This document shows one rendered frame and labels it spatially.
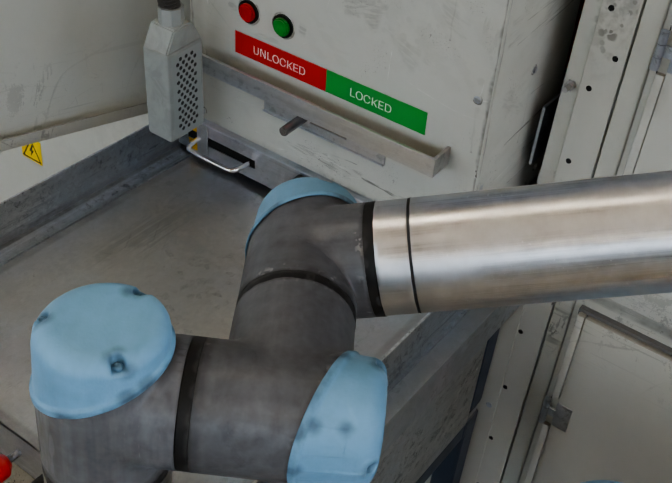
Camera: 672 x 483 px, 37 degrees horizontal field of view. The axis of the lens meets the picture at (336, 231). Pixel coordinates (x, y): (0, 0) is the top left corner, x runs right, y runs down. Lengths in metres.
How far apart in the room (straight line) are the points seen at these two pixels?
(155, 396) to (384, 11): 0.82
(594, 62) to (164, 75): 0.57
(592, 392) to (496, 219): 0.94
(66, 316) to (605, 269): 0.31
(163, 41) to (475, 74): 0.43
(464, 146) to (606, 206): 0.68
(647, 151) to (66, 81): 0.88
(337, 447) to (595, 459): 1.10
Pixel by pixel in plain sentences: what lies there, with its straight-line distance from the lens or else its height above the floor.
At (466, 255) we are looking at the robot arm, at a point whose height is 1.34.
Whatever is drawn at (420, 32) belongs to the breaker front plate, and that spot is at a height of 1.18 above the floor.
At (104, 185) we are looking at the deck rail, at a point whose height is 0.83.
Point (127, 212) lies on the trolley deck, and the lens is 1.50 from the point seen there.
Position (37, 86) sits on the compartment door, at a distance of 1.62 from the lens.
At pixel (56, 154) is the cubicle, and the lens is 2.10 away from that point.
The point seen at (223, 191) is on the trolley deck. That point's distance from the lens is 1.55.
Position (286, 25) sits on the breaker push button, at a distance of 1.37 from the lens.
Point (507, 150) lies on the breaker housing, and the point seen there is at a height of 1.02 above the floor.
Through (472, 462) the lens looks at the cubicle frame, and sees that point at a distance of 1.78.
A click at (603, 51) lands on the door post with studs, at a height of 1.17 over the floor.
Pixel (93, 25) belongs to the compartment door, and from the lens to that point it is 1.62.
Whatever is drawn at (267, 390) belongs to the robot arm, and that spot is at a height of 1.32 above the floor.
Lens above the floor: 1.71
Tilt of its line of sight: 37 degrees down
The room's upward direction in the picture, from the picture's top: 7 degrees clockwise
